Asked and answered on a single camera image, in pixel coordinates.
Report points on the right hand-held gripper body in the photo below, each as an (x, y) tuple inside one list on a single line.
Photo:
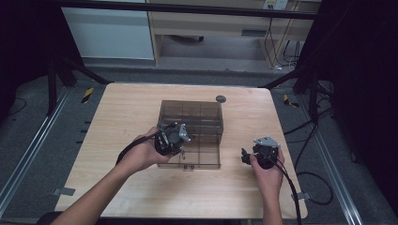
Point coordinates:
[(267, 153)]

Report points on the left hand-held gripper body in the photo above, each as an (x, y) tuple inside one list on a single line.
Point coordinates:
[(170, 140)]

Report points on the clear grey compartment box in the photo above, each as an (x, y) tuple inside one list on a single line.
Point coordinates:
[(203, 125)]

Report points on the person's right hand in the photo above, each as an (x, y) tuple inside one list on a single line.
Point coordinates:
[(269, 178)]

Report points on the person's left hand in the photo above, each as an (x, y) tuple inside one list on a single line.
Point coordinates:
[(142, 154)]

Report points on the yellow black tape strip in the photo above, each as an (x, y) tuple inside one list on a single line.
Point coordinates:
[(88, 95), (290, 101)]

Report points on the grey round table cap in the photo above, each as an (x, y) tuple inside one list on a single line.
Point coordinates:
[(221, 99)]

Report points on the black metal stand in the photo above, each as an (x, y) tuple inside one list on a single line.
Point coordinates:
[(53, 87), (313, 90)]

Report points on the white cabinet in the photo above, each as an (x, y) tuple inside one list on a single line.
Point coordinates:
[(109, 34)]

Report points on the black curtain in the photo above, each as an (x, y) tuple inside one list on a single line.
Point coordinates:
[(25, 37), (366, 78)]

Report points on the light wooden desk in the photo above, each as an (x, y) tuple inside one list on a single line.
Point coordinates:
[(219, 25)]

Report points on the white power strip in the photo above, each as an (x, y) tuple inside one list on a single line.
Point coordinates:
[(275, 4)]

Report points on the grey table edge bracket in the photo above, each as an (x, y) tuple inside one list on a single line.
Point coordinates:
[(64, 191), (302, 196)]

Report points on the metal floor rail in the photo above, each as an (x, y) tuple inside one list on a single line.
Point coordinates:
[(31, 150), (338, 178)]

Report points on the black horizontal frame bar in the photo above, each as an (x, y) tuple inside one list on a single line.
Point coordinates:
[(187, 8)]

